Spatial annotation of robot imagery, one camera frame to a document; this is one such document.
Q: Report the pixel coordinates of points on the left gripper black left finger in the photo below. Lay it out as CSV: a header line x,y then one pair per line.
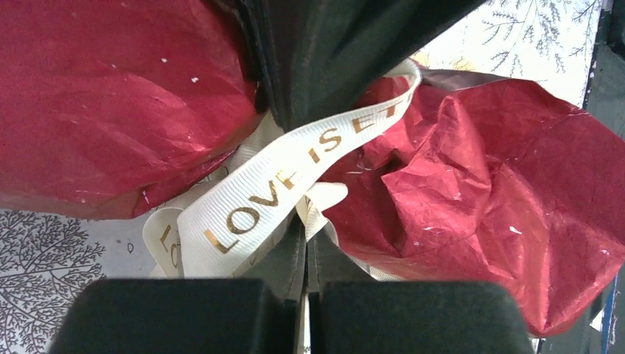
x,y
259,312

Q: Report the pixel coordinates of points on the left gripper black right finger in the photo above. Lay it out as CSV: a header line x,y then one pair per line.
x,y
350,312

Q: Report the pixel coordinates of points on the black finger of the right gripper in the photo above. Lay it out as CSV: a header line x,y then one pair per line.
x,y
316,58

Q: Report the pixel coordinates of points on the cream printed ribbon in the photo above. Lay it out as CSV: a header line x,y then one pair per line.
x,y
221,228

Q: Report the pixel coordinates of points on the dark red wrapping paper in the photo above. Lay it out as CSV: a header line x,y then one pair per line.
x,y
110,109

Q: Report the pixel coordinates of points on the floral patterned table mat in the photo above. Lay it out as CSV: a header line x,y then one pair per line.
x,y
46,259

